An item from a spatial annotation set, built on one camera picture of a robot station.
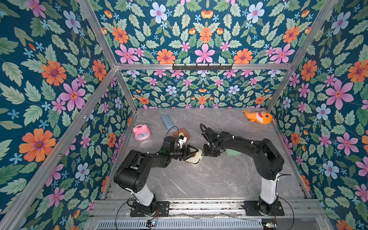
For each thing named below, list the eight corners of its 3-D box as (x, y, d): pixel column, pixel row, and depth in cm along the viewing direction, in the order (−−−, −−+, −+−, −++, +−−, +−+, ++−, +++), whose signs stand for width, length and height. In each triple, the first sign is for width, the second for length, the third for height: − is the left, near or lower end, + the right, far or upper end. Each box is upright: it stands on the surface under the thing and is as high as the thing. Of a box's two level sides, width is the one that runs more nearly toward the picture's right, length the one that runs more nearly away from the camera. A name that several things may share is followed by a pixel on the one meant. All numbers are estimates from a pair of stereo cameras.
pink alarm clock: (137, 141, 102) (131, 132, 93) (139, 134, 106) (134, 124, 97) (149, 141, 102) (145, 132, 93) (151, 134, 106) (147, 124, 97)
